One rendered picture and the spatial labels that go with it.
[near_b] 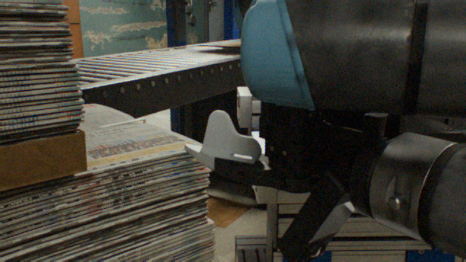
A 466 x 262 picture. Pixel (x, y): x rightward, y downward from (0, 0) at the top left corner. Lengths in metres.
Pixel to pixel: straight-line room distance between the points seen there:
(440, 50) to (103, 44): 5.55
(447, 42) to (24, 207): 0.41
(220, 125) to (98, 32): 5.29
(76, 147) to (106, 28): 5.31
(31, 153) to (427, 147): 0.35
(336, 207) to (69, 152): 0.27
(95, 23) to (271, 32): 5.41
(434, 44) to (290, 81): 0.08
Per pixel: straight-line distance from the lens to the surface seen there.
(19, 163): 0.48
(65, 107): 0.48
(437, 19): 0.28
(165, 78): 1.47
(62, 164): 0.49
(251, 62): 0.29
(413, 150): 0.34
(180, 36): 2.63
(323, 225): 0.41
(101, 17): 5.74
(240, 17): 1.28
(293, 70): 0.28
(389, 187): 0.34
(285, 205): 0.79
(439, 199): 0.32
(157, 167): 0.57
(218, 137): 0.44
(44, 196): 0.51
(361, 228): 0.83
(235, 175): 0.42
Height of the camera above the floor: 1.01
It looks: 16 degrees down
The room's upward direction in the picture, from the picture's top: straight up
